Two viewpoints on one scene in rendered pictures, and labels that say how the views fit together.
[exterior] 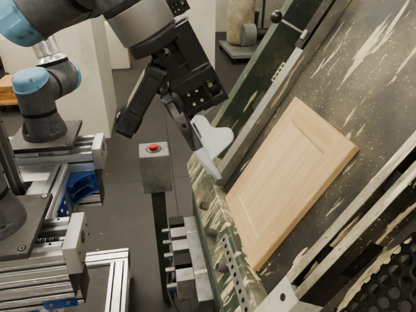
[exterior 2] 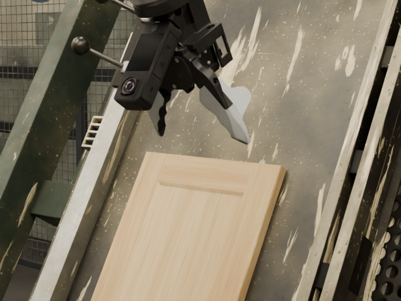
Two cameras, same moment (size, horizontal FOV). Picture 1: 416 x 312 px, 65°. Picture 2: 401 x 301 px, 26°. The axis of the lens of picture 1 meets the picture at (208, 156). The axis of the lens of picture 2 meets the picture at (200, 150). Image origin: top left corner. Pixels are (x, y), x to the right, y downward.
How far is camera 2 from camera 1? 0.84 m
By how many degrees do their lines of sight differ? 44
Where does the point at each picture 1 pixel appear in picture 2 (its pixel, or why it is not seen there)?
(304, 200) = (243, 259)
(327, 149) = (244, 187)
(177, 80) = (187, 40)
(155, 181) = not seen: outside the picture
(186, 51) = (194, 10)
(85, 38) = not seen: outside the picture
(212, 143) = (236, 103)
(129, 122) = (151, 86)
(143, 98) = (164, 57)
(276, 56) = (58, 119)
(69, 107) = not seen: outside the picture
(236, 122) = (8, 248)
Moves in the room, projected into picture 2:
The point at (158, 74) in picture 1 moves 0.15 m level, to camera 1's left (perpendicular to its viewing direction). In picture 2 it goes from (176, 31) to (68, 30)
